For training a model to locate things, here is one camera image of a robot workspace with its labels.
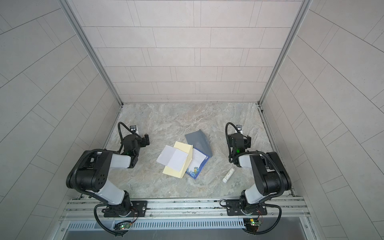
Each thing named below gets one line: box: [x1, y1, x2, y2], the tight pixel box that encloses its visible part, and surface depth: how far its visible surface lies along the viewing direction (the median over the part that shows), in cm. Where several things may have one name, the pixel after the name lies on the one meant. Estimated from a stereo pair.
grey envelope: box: [185, 129, 213, 157], surface depth 96 cm
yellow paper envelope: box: [162, 141, 194, 179], surface depth 87 cm
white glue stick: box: [222, 167, 236, 184], surface depth 82 cm
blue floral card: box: [186, 147, 211, 180], surface depth 86 cm
